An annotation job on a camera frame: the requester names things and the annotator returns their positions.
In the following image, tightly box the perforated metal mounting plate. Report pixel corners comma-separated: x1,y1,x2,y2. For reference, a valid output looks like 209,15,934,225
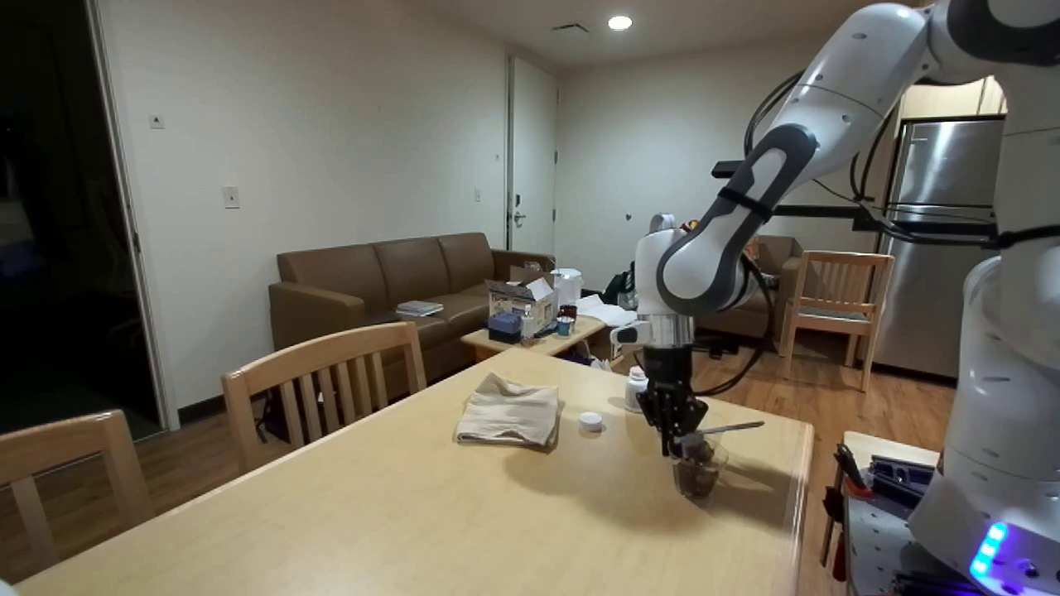
839,492,937,596

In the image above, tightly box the cream wall cabinet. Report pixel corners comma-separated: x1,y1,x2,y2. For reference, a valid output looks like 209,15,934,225
899,77,1010,123

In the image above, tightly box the stainless steel fridge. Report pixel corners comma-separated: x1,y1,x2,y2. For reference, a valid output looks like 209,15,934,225
874,113,1010,384

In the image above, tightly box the white door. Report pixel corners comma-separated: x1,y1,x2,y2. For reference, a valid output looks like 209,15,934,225
506,54,563,256

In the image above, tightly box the wooden slat-back chair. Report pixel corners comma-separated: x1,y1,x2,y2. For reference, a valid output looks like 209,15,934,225
0,407,152,579
774,245,894,391
220,317,432,472

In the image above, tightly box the white and blue carton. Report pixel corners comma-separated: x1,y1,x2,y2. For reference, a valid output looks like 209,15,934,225
484,273,559,345

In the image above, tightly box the brown leather sofa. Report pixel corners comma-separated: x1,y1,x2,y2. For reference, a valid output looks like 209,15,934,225
268,229,558,384

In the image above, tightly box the grey book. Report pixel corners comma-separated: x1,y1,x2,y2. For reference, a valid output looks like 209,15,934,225
393,299,446,323

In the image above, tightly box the white ribbed towel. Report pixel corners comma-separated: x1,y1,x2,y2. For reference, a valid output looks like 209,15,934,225
455,369,566,453

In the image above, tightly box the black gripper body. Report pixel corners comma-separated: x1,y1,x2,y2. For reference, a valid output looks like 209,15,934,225
640,345,708,433

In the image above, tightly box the white roll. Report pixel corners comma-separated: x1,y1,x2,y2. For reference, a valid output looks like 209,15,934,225
545,265,587,313

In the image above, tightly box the brown armchair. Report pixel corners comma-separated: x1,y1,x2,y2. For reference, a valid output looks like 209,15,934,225
707,231,806,345

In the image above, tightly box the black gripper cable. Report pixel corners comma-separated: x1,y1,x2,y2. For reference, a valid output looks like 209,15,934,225
691,252,777,401

